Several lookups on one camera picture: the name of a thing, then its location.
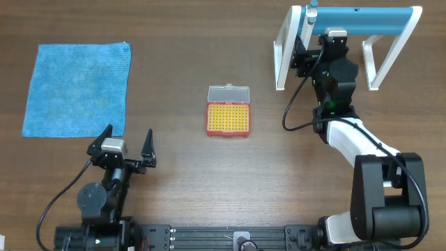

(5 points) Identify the white and blue stand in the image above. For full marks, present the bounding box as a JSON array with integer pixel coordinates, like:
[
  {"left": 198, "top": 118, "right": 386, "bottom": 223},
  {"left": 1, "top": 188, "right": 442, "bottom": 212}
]
[{"left": 273, "top": 4, "right": 424, "bottom": 92}]

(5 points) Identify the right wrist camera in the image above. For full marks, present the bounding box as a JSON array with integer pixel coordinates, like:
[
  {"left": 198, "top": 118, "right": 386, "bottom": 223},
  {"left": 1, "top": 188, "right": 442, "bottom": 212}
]
[{"left": 324, "top": 27, "right": 348, "bottom": 39}]

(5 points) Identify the red and yellow tip box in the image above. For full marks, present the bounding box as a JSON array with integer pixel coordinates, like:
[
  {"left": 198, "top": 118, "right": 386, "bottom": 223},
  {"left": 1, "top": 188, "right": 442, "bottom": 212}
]
[{"left": 206, "top": 83, "right": 252, "bottom": 139}]

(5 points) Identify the white pipette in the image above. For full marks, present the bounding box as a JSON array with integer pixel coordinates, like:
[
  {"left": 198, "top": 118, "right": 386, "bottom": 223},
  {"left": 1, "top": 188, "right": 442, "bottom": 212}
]
[{"left": 300, "top": 0, "right": 320, "bottom": 48}]

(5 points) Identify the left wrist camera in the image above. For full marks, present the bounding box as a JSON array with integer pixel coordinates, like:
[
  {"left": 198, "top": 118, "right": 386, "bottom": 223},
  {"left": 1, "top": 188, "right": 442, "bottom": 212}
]
[{"left": 100, "top": 137, "right": 128, "bottom": 156}]

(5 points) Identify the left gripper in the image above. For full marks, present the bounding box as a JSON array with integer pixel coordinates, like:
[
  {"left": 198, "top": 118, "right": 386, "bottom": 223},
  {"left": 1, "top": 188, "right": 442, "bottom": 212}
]
[{"left": 86, "top": 123, "right": 157, "bottom": 174}]

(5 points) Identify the blue cloth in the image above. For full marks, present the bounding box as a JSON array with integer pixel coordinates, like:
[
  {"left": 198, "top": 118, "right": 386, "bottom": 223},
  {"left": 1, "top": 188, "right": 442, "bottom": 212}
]
[{"left": 21, "top": 42, "right": 132, "bottom": 139}]

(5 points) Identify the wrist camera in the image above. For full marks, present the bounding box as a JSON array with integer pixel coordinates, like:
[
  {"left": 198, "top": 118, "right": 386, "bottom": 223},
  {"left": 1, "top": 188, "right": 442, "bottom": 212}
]
[
  {"left": 324, "top": 27, "right": 348, "bottom": 39},
  {"left": 100, "top": 137, "right": 128, "bottom": 156}
]

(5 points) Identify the mounting rail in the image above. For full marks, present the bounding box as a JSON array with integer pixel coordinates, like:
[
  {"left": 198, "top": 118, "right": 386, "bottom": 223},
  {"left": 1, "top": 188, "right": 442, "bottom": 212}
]
[{"left": 54, "top": 224, "right": 401, "bottom": 251}]

